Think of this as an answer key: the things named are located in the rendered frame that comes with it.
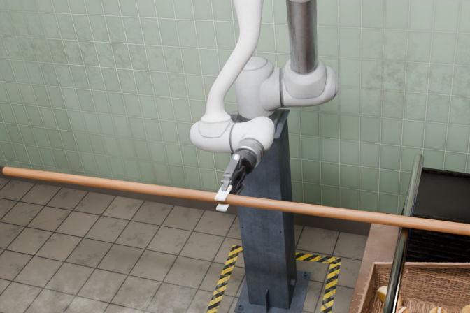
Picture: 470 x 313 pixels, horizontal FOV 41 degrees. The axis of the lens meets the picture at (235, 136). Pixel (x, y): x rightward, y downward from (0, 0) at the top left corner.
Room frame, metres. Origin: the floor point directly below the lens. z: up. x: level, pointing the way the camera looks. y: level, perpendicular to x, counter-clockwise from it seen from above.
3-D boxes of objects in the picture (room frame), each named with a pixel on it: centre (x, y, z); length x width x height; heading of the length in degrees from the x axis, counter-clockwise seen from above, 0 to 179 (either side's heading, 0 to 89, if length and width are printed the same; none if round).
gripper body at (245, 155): (1.61, -0.01, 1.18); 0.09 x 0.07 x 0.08; 157
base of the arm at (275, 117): (2.18, -0.08, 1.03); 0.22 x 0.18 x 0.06; 71
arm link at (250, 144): (1.67, -0.04, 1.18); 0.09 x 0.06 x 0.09; 67
